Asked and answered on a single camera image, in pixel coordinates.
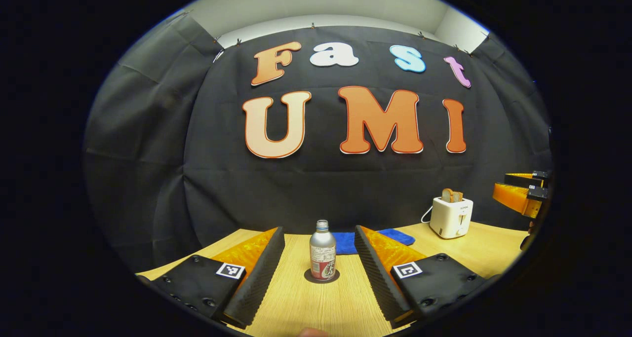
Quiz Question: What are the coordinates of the black backdrop cloth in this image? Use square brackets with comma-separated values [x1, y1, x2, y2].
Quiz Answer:
[83, 11, 553, 273]

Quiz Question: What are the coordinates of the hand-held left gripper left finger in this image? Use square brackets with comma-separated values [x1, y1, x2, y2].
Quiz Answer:
[136, 226, 286, 330]

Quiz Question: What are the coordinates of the black round coaster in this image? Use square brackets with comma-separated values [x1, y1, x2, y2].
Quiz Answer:
[304, 268, 341, 284]

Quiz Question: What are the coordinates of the blue towel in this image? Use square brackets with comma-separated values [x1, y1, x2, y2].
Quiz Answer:
[332, 228, 416, 255]

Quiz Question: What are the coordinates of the white toaster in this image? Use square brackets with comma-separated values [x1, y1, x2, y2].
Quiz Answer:
[430, 196, 474, 239]

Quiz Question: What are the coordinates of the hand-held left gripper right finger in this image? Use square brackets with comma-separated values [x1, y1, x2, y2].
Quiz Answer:
[354, 225, 499, 330]

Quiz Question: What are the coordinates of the silver water bottle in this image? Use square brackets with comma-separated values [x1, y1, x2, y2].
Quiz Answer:
[310, 220, 337, 281]

